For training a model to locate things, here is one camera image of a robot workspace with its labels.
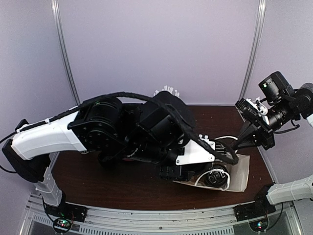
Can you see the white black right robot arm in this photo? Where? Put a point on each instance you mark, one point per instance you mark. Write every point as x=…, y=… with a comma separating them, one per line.
x=286, y=104

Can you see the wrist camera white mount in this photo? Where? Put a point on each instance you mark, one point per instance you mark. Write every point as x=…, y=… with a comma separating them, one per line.
x=253, y=109
x=193, y=153

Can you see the brown paper bag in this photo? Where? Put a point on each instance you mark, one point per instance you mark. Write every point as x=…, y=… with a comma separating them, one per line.
x=237, y=176

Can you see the aluminium front rail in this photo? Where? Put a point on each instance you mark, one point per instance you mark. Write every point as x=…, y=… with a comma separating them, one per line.
x=209, y=221

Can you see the bundle of white wrapped straws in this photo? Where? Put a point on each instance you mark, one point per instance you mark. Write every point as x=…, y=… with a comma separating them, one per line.
x=169, y=89

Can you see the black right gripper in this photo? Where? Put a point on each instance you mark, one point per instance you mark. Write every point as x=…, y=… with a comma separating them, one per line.
x=254, y=135

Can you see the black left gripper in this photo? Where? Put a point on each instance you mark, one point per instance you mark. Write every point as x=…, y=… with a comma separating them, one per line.
x=177, y=175

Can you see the right aluminium wall post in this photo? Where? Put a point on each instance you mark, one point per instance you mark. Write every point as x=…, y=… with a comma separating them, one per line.
x=259, y=25

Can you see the aluminium wall post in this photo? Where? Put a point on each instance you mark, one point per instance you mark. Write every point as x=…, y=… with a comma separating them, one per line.
x=64, y=54
x=259, y=25

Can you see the left aluminium wall post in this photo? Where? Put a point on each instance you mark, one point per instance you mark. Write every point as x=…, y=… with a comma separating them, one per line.
x=64, y=54

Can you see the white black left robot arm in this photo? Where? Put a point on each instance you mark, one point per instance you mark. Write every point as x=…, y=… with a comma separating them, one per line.
x=157, y=130

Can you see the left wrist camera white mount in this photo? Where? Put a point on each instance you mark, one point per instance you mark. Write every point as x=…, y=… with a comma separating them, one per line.
x=193, y=153

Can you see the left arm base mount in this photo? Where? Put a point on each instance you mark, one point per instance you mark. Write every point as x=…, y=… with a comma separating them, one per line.
x=64, y=216

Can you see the stack of black lids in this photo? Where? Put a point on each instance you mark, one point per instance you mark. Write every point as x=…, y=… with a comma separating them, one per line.
x=106, y=161

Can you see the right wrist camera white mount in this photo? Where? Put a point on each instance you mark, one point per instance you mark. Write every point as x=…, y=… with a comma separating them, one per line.
x=253, y=109

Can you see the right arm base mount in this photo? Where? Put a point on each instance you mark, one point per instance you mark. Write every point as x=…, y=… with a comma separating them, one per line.
x=256, y=213

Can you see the black white paper cup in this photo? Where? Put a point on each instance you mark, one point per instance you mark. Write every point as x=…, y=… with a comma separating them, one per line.
x=217, y=177

